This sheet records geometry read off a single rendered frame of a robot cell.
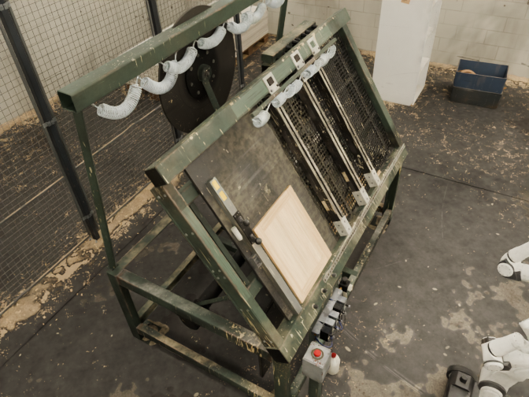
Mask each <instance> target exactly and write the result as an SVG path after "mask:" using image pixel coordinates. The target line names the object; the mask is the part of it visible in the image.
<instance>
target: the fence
mask: <svg viewBox="0 0 529 397"><path fill-rule="evenodd" d="M214 180H215V181H216V182H217V183H218V185H219V186H220V184H219V182H218V181H217V179H216V177H213V178H210V179H209V180H208V181H207V182H206V183H205V185H206V187H207V188H208V189H209V190H210V192H211V193H212V195H213V197H214V198H215V200H216V201H217V202H218V204H219V205H220V207H221V209H222V210H223V211H224V212H225V214H226V215H227V217H228V219H229V220H230V222H231V223H232V224H233V226H235V227H236V228H237V229H238V230H239V232H240V234H241V235H242V239H243V241H244V242H245V244H246V245H247V246H248V248H249V249H250V251H251V252H252V254H257V256H258V257H259V259H260V260H261V262H262V264H261V268H262V269H263V270H264V272H265V273H266V274H267V276H268V278H269V279H270V281H271V282H272V283H273V285H274V286H275V288H276V290H277V291H278V292H279V294H280V295H281V296H282V298H283V300H284V301H285V303H286V304H287V305H288V307H289V308H290V310H291V312H292V313H293V314H299V313H300V311H301V309H302V307H301V305H300V304H299V302H298V301H297V299H296V298H295V297H294V295H293V293H292V292H291V290H290V289H289V287H288V286H287V284H286V283H285V281H284V280H283V278H282V277H281V276H280V274H279V272H278V271H277V269H276V267H275V266H274V265H273V264H272V262H271V260H270V259H269V257H268V255H267V254H266V253H265V251H264V250H263V248H262V247H261V245H257V244H256V243H254V244H253V245H252V244H251V243H250V241H249V240H248V239H247V237H246V235H245V234H244V232H243V231H242V229H241V228H240V227H239V225H238V224H237V222H236V221H235V219H234V218H233V215H234V214H235V213H236V211H237V209H236V208H235V206H234V205H233V203H232V202H231V200H230V199H229V198H228V196H227V194H226V193H225V191H224V189H223V188H222V187H221V186H220V188H219V189H218V190H216V188H215V187H214V186H213V184H212V182H213V181H214ZM221 191H223V193H224V194H225V195H226V197H227V199H226V200H225V201H224V200H223V199H222V198H221V196H220V194H219V193H220V192H221Z"/></svg>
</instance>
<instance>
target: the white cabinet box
mask: <svg viewBox="0 0 529 397"><path fill-rule="evenodd" d="M441 5H442V0H382V7H381V14H380V20H379V32H378V39H377V45H376V52H375V64H374V70H373V77H372V79H373V81H374V83H375V85H376V87H377V89H378V92H379V94H380V96H381V98H382V100H384V101H388V102H395V103H399V104H402V105H407V106H413V104H414V102H415V101H416V99H417V98H418V96H419V94H420V92H421V91H422V90H423V88H424V85H425V80H426V76H427V70H428V66H429V61H430V58H431V51H432V47H433V42H434V39H435V32H436V28H437V24H438V17H439V13H440V9H441Z"/></svg>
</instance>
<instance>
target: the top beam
mask: <svg viewBox="0 0 529 397"><path fill-rule="evenodd" d="M349 20H350V16H349V14H348V12H347V10H346V7H344V8H342V9H340V10H339V11H337V12H335V13H333V14H332V15H331V16H330V17H329V18H327V19H326V20H325V21H324V22H323V23H322V24H321V25H319V26H318V27H317V28H315V29H314V30H313V31H312V32H310V33H309V34H308V35H307V36H306V37H305V38H304V39H303V40H301V41H300V42H299V43H298V44H296V45H295V46H294V47H292V48H291V49H290V50H289V51H287V52H286V53H285V54H284V55H283V56H282V57H281V58H280V59H278V60H277V61H276V62H275V63H273V64H272V65H271V66H269V67H268V68H267V69H266V70H264V71H263V73H262V74H260V75H259V76H258V77H257V78H255V79H254V80H253V81H252V82H250V83H249V84H248V85H246V86H245V87H244V88H243V89H242V90H241V91H240V92H239V93H237V94H236V95H235V96H234V97H232V98H231V99H230V100H229V101H227V102H226V103H225V104H223V105H222V106H221V107H220V108H219V109H218V110H217V111H216V112H214V113H213V114H212V115H211V116H209V117H208V118H207V119H206V120H204V121H203V122H202V123H200V125H199V126H197V127H196V128H195V129H194V130H193V131H191V132H190V133H189V134H188V135H186V136H185V137H184V138H183V139H181V140H180V141H179V142H178V143H177V144H176V145H175V146H173V147H172V148H171V149H170V150H168V151H167V152H166V153H165V154H163V155H162V156H161V157H160V158H158V159H157V160H156V161H155V162H154V163H153V164H152V165H150V166H149V167H148V168H147V169H145V170H144V171H145V174H146V175H147V176H148V178H149V179H150V181H151V182H152V183H153V185H154V186H155V187H160V186H163V185H166V184H169V183H170V182H171V181H172V180H173V179H174V178H175V177H177V176H178V175H179V174H180V173H181V172H182V171H183V170H184V169H185V168H186V167H187V166H188V165H189V164H190V163H192V162H193V161H194V160H195V159H196V158H197V157H198V156H199V155H201V154H202V153H203V152H204V151H205V150H206V149H207V148H209V147H210V146H211V145H212V144H213V143H214V142H215V141H217V140H218V139H219V138H220V137H221V136H222V135H223V134H224V133H225V132H226V131H227V130H228V129H229V128H230V127H232V126H233V125H234V124H235V123H236V122H237V121H238V120H240V119H241V118H242V117H243V116H244V115H245V114H246V113H248V112H249V111H250V110H251V109H252V108H253V107H254V106H255V105H256V104H258V103H259V101H260V100H262V99H263V98H264V97H265V96H266V95H267V94H268V93H269V91H268V89H267V87H266V86H265V84H264V82H263V80H262V79H263V78H264V77H265V76H267V75H268V74H269V73H270V72H272V75H273V76H274V77H275V79H276V82H277V84H279V83H281V82H282V81H283V80H284V79H285V78H286V77H287V76H289V75H290V74H291V73H292V72H293V71H294V70H295V69H296V67H295V65H294V63H293V62H292V60H291V58H290V55H291V54H292V53H293V52H295V51H296V50H298V52H299V53H300V55H301V57H302V59H303V61H305V60H306V59H307V58H308V57H309V56H310V55H312V52H311V50H310V49H309V46H308V45H307V41H308V40H309V39H310V38H311V37H314V39H315V40H316V42H317V44H318V47H321V46H322V45H323V44H324V43H325V42H326V41H327V40H329V39H330V38H331V37H332V36H333V35H334V34H335V33H336V32H337V31H338V30H339V29H340V28H341V27H342V26H344V25H345V24H346V23H347V22H348V21H349Z"/></svg>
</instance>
